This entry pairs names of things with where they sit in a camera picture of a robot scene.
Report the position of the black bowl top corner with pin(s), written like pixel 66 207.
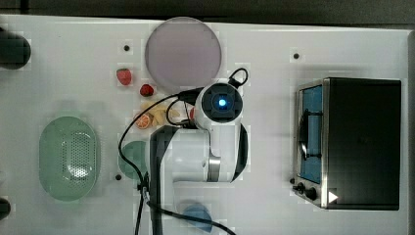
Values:
pixel 15 50

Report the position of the green oval strainer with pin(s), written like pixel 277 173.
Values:
pixel 67 158

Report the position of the black bowl corner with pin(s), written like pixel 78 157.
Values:
pixel 5 208
pixel 15 50

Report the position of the yellow plush banana bunch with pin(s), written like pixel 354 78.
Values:
pixel 160 113

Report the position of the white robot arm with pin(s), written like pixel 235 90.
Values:
pixel 215 149

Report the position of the small red strawberry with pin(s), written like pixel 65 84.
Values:
pixel 146 90

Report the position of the large plush strawberry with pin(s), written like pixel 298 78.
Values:
pixel 124 76

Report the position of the silver black toaster oven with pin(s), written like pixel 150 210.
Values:
pixel 348 142

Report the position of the black bowl bottom corner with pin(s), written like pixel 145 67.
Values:
pixel 5 208

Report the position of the orange slice toy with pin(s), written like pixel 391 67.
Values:
pixel 144 121

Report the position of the blue cup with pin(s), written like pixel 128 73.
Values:
pixel 198 211

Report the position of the green mug with handle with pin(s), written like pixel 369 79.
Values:
pixel 135 152

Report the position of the purple round plate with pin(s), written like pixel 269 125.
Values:
pixel 182 53

